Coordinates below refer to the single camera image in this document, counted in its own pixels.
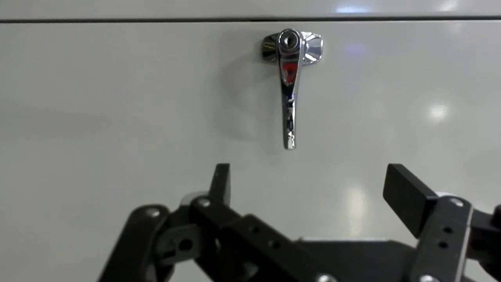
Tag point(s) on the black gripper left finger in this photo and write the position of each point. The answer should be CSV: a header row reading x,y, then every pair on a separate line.
x,y
205,230

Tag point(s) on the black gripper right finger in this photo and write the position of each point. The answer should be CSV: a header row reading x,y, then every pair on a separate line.
x,y
449,230

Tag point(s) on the white cabinet door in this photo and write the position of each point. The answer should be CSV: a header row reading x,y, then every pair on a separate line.
x,y
98,119

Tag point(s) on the chrome door handle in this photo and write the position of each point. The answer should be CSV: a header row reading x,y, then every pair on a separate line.
x,y
291,50

